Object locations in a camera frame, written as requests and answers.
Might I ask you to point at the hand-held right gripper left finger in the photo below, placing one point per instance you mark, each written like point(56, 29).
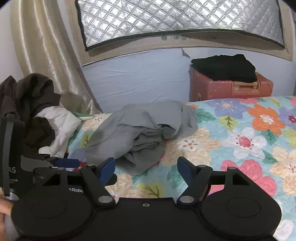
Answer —
point(107, 168)

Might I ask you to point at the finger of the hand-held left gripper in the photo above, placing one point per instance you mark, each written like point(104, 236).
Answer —
point(67, 162)

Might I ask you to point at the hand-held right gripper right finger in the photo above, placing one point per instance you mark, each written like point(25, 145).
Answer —
point(184, 169)

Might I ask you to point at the grey garment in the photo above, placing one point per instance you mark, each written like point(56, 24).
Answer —
point(138, 125)

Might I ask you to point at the black folded clothes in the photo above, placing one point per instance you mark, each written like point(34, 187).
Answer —
point(226, 67)

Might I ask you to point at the person's left hand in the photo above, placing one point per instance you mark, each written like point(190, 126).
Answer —
point(4, 208)

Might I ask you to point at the white garment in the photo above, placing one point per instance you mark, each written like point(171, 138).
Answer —
point(62, 125)

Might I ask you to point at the floral quilt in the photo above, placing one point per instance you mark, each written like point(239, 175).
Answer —
point(231, 129)

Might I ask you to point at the pink suitcase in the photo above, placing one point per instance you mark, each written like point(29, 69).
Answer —
point(219, 90)

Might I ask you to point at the beige satin curtain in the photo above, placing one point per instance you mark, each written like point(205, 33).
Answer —
point(46, 46)

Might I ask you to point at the silver quilted window cover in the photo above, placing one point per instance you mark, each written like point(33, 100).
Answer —
point(180, 16)

